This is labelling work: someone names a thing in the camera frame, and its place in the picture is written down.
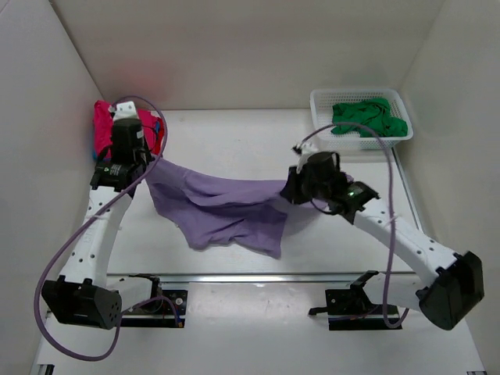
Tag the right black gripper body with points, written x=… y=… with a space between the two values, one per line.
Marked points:
x=303 y=189

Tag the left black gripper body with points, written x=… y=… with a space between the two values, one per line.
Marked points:
x=145 y=151

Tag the purple t shirt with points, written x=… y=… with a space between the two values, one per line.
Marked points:
x=217 y=211

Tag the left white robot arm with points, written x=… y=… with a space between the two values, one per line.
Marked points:
x=79 y=295

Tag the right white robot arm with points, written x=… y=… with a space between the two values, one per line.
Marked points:
x=446 y=286

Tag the folded pink t shirt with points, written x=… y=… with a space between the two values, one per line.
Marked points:
x=103 y=122

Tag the folded red t shirt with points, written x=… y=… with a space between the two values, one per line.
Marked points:
x=159 y=133

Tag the folded blue t shirt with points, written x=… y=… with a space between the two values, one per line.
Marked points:
x=102 y=139

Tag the white plastic basket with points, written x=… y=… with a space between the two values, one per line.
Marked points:
x=321 y=102

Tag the green t shirt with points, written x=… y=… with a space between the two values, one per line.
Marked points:
x=372 y=113

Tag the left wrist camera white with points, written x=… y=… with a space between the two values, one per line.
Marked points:
x=124 y=111

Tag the aluminium rail front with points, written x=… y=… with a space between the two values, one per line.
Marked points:
x=256 y=278

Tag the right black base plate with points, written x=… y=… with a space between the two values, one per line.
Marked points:
x=345 y=310

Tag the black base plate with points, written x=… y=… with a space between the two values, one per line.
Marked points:
x=345 y=310
x=160 y=314

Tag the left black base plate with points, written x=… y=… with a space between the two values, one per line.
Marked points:
x=160 y=314

